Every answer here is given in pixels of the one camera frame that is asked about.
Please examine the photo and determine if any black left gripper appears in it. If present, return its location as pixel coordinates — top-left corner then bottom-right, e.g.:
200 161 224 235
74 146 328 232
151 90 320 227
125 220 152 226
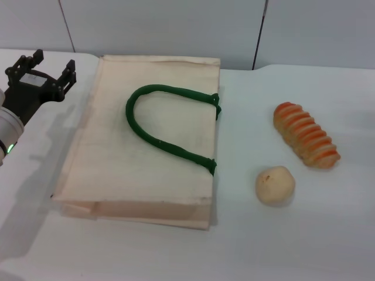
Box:
2 49 78 127

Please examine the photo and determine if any cream canvas tote bag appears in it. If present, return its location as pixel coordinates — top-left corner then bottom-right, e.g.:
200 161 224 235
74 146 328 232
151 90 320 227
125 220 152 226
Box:
51 54 222 232

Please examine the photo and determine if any green rope bag handle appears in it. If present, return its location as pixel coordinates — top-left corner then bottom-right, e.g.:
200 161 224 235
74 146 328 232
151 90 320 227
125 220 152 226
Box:
125 84 223 177

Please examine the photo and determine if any orange striped bread roll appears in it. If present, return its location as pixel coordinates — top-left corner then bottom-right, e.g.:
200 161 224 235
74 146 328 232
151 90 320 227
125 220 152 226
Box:
273 101 342 170

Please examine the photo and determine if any round pale egg yolk pastry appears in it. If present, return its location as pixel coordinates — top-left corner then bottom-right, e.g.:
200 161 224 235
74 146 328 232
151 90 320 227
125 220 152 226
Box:
255 165 296 208

